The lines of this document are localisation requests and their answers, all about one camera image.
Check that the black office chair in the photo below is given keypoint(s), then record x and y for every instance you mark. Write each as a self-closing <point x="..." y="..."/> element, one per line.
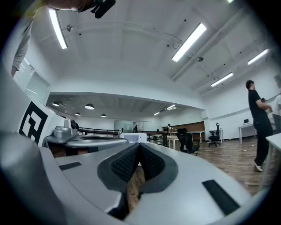
<point x="215" y="137"/>
<point x="186" y="140"/>

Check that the white desk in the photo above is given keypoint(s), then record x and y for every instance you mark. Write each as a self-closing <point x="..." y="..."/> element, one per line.
<point x="197" y="132"/>

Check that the person's grey shirt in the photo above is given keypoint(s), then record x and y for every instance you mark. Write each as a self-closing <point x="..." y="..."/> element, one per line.
<point x="22" y="48"/>

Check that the wooden wall panel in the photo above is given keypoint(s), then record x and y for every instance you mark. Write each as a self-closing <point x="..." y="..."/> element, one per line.
<point x="195" y="127"/>

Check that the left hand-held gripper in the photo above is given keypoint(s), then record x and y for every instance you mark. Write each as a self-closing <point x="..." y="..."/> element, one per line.
<point x="35" y="123"/>

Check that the white microwave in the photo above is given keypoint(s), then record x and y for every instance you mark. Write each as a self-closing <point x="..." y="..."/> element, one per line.
<point x="134" y="137"/>

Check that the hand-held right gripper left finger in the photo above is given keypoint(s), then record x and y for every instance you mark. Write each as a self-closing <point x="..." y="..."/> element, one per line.
<point x="87" y="173"/>

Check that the white table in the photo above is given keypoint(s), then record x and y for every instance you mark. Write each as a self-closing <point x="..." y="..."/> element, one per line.
<point x="247" y="126"/>
<point x="173" y="138"/>
<point x="274" y="139"/>

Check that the white laptop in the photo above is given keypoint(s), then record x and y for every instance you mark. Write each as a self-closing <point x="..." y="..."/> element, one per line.
<point x="246" y="121"/>

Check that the long ceiling tube light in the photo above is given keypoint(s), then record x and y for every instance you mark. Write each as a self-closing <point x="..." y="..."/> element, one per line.
<point x="222" y="79"/>
<point x="58" y="28"/>
<point x="189" y="42"/>
<point x="258" y="56"/>

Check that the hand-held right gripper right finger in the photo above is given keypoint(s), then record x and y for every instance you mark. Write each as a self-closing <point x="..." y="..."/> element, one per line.
<point x="186" y="186"/>

